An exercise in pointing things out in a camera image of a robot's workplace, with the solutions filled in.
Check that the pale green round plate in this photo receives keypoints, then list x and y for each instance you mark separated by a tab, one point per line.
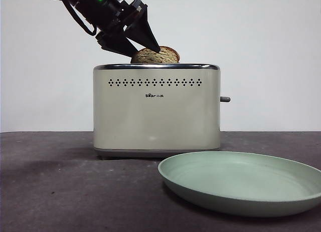
238	182

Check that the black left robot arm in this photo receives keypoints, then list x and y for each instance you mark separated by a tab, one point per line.
87	6

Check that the grey toaster lever knob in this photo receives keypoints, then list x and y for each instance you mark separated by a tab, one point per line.
225	99

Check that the cream two-slot toaster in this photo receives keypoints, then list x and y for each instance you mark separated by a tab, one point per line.
155	116

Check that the large toast bread slice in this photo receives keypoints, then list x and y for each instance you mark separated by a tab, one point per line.
168	56

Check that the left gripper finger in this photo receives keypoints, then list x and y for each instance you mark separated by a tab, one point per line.
144	34
115	44

